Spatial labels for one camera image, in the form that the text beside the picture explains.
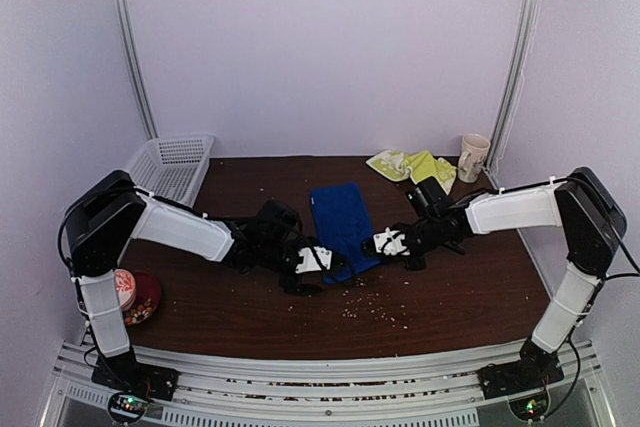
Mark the blue towel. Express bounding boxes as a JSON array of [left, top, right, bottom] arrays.
[[310, 182, 381, 284]]

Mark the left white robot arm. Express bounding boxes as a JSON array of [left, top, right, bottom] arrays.
[[56, 170, 351, 391]]

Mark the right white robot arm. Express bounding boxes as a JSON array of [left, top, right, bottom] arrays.
[[361, 167, 627, 389]]

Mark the yellow green patterned towel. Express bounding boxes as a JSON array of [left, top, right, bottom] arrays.
[[366, 150, 457, 194]]

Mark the cream ceramic mug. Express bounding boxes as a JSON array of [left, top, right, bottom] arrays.
[[457, 133, 491, 184]]

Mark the white plastic basket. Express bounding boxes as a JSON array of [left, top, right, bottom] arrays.
[[125, 134, 215, 207]]

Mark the dark red floral bowl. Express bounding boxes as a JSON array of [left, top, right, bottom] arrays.
[[123, 271, 162, 327]]

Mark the red white patterned bowl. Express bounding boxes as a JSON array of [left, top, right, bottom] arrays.
[[115, 269, 137, 312]]

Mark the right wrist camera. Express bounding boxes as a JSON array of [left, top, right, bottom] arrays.
[[372, 228, 410, 257]]

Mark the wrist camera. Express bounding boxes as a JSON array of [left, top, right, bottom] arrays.
[[372, 228, 410, 257], [295, 246, 333, 274]]

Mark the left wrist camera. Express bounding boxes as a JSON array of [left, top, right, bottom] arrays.
[[295, 246, 333, 274]]

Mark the right black cable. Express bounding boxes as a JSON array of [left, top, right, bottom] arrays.
[[439, 181, 640, 416]]

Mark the black cable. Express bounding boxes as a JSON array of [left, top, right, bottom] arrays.
[[57, 189, 306, 273], [439, 181, 640, 416]]

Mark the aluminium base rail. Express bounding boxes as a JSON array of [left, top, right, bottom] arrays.
[[36, 337, 621, 426]]

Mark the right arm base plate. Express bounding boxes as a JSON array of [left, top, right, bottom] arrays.
[[477, 360, 564, 400]]

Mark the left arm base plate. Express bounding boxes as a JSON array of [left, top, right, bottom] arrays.
[[91, 358, 179, 401]]

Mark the left black cable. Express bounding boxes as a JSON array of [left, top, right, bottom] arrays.
[[57, 189, 306, 273]]

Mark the right aluminium frame post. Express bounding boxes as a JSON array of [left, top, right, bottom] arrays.
[[486, 0, 540, 175]]

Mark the aluminium frame post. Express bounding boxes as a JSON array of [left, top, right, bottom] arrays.
[[113, 0, 158, 140], [486, 0, 540, 175]]

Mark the left aluminium frame post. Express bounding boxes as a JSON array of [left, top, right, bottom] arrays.
[[113, 0, 158, 140]]

